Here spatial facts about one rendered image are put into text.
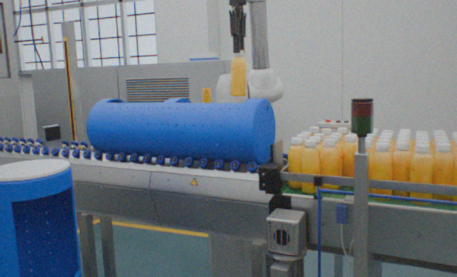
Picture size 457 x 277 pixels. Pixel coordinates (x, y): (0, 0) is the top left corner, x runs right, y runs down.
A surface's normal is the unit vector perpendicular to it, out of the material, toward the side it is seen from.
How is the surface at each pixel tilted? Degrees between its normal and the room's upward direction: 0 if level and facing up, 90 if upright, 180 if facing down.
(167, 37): 90
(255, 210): 110
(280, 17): 90
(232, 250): 90
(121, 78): 90
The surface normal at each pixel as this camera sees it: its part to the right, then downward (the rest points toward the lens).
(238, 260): -0.36, 0.14
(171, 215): -0.40, 0.46
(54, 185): 0.86, 0.04
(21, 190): 0.30, 0.11
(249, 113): -0.35, -0.54
